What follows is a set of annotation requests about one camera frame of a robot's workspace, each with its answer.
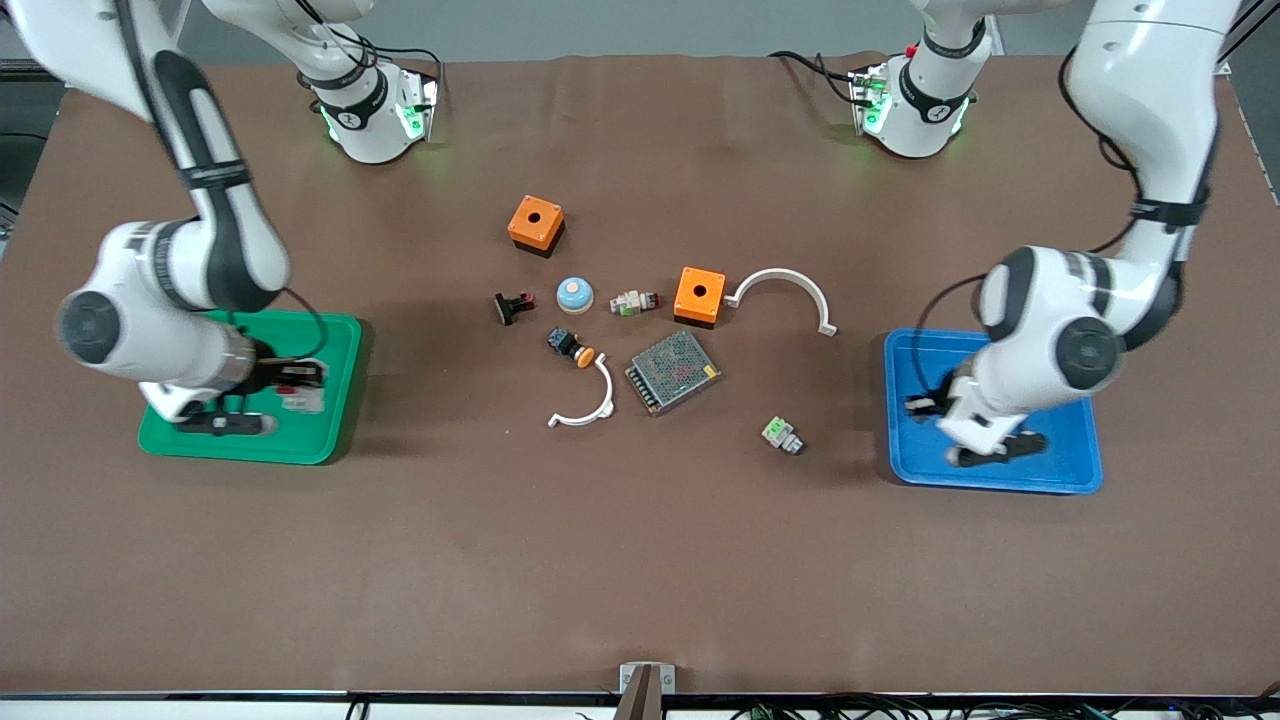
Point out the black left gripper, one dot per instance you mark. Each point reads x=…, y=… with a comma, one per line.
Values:
x=958, y=389

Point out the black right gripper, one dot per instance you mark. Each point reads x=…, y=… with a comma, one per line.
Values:
x=269, y=375

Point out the white red circuit breaker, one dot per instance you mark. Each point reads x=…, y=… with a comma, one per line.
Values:
x=305, y=402

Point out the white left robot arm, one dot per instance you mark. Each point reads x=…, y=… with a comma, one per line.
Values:
x=1050, y=310

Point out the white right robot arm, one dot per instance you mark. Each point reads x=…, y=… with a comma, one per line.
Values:
x=160, y=270

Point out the green plastic tray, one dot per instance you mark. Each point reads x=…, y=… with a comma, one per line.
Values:
x=300, y=435

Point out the green white contact block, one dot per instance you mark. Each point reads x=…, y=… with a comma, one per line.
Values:
x=781, y=434

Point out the blue plastic tray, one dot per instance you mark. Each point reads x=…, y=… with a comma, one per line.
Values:
x=1070, y=460

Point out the orange black button box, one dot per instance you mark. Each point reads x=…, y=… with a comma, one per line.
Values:
x=699, y=295
x=535, y=222

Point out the metal mesh power supply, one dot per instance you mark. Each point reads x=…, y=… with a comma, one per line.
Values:
x=673, y=371

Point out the black button with orange head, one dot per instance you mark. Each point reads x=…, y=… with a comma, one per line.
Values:
x=570, y=346

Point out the blue dome push button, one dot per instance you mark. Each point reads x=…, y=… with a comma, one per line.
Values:
x=575, y=296

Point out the silver right base connector box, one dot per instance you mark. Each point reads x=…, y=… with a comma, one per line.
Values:
x=420, y=105

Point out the silver base connector box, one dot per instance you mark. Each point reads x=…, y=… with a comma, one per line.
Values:
x=868, y=100
x=420, y=105

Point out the silver left base connector box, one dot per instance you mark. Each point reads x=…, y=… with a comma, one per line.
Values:
x=868, y=100

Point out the brown table mat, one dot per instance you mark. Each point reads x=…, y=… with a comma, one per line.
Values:
x=640, y=560

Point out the brown metal strut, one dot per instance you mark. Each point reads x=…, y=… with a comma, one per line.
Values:
x=640, y=700

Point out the large white curved bracket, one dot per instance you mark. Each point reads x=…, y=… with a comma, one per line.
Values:
x=782, y=274

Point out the black red switch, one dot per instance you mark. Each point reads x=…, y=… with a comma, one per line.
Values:
x=514, y=307

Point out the small white curved bracket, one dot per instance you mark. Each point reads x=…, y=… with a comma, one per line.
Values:
x=603, y=400

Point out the white green red selector switch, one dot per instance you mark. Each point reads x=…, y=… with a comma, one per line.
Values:
x=633, y=302

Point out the grey metal table bracket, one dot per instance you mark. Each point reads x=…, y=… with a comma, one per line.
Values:
x=627, y=676

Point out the aluminium frame profile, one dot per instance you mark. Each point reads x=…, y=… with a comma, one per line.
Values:
x=1250, y=30

